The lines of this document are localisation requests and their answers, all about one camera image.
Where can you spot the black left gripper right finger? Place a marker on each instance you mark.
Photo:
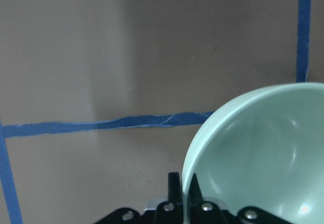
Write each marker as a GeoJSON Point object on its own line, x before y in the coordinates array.
{"type": "Point", "coordinates": [200, 210]}

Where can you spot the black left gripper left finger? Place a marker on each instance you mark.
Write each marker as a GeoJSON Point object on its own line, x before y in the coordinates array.
{"type": "Point", "coordinates": [171, 210]}

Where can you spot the green ceramic bowl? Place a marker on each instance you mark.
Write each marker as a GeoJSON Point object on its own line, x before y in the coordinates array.
{"type": "Point", "coordinates": [264, 149]}

